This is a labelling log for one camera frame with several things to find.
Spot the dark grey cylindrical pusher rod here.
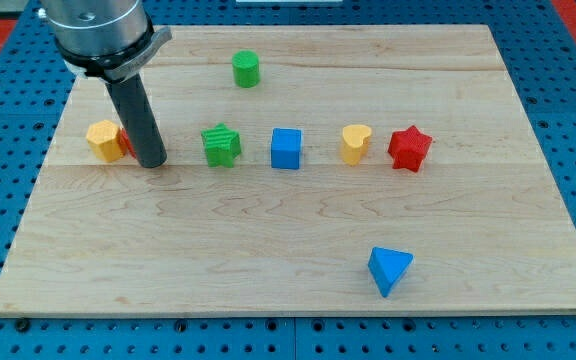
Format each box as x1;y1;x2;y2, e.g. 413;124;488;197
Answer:
106;74;167;168

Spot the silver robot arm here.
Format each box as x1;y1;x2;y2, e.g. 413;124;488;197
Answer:
40;0;173;168

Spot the blue triangle block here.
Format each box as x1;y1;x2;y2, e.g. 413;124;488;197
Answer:
368;247;414;298

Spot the yellow hexagon block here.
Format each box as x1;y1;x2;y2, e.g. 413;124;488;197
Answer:
86;120;126;163

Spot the red block behind rod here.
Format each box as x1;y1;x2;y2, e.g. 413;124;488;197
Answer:
119;128;136;158

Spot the green star block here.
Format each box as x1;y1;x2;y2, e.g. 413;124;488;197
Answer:
201;123;241;168

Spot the green cylinder block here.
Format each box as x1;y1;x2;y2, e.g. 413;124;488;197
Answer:
231;50;260;88

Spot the blue cube block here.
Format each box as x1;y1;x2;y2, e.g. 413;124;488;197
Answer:
271;128;302;170

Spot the yellow heart block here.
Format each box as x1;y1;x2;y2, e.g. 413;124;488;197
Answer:
340;124;372;166

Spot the red star block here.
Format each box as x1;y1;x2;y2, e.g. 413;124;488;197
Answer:
388;125;433;172

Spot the wooden board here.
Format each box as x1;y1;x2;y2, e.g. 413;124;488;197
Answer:
0;25;576;318

